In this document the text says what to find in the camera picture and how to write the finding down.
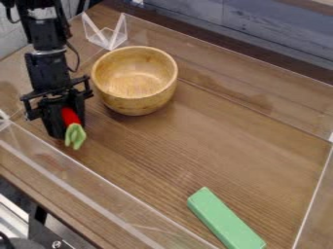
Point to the clear acrylic front panel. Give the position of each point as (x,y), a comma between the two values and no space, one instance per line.
(111,218)

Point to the clear acrylic corner bracket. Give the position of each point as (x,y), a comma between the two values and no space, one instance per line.
(106,37)

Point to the black device with cable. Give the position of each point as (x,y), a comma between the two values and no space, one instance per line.
(40,239)

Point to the red plush strawberry green stem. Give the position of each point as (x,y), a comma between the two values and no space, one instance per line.
(75,133)

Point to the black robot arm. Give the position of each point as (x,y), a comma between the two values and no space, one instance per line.
(46,25)

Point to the green rectangular block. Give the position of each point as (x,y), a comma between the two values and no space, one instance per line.
(227,227)

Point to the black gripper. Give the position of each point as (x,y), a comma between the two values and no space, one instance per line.
(55,90)

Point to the wooden bowl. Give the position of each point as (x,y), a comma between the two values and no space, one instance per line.
(135,79)

